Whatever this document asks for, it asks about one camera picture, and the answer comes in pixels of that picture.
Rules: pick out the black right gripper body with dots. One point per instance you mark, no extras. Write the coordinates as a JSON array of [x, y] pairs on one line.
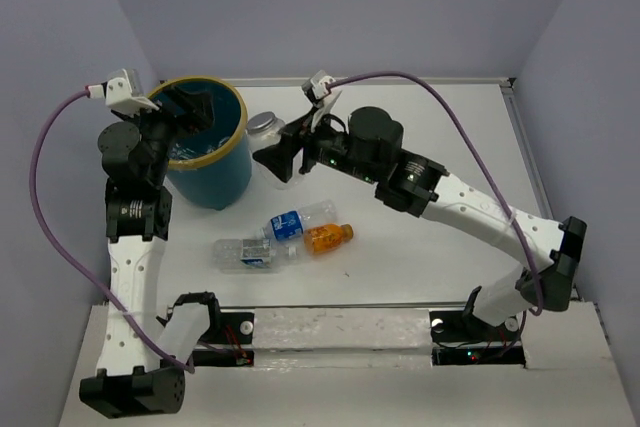
[[330, 145]]

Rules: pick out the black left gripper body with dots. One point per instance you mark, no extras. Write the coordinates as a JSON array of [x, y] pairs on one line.
[[162, 129]]

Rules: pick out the clear wide-mouth plastic jar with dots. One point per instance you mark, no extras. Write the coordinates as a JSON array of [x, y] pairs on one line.
[[263, 130]]

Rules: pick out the orange juice bottle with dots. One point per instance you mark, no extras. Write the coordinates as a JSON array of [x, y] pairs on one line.
[[326, 238]]

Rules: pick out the small Pepsi labelled bottle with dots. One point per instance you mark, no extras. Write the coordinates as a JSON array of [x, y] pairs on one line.
[[183, 152]]

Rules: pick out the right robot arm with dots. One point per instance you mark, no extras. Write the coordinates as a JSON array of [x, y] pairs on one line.
[[369, 148]]

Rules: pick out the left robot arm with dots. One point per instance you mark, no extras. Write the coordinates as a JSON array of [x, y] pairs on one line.
[[142, 365]]

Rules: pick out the teal bin yellow rim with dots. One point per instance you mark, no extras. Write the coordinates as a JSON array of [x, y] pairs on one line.
[[219, 179]]

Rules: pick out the clear bottle blue label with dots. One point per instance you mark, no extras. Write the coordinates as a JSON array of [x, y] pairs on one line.
[[292, 224]]

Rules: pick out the clear bottle white cap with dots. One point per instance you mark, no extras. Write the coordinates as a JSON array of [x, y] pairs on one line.
[[253, 255]]

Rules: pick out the white foam front board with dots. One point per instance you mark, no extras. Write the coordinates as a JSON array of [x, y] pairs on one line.
[[568, 378]]

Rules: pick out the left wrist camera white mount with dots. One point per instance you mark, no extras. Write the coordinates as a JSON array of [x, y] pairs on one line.
[[122, 93]]

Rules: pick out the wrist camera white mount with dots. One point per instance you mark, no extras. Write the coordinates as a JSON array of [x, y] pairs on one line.
[[316, 89], [122, 93]]

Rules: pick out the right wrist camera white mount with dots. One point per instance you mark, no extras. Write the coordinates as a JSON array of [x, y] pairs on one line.
[[316, 89]]

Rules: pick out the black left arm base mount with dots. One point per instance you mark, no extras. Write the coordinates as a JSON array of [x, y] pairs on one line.
[[220, 342]]

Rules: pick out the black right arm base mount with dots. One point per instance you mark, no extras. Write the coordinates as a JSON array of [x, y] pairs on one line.
[[461, 341]]

